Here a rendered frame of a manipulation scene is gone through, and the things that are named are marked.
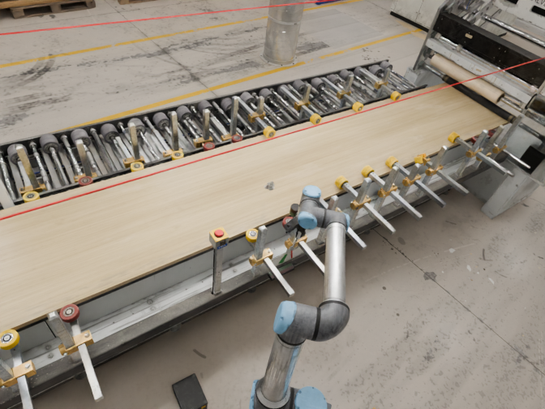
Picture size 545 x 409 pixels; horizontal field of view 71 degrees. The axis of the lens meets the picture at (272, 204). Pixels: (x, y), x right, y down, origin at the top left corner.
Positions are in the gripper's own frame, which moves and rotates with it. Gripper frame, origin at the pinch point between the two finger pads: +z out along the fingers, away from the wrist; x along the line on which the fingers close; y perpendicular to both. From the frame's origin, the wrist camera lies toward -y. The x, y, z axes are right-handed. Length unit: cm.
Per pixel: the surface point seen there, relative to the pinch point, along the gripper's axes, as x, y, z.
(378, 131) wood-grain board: 66, 135, 14
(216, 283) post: 6, -46, 19
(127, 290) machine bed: 27, -87, 24
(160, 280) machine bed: 27, -69, 29
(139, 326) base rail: 8, -89, 30
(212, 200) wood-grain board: 55, -23, 12
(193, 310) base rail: 3, -61, 32
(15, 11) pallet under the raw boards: 580, -69, 95
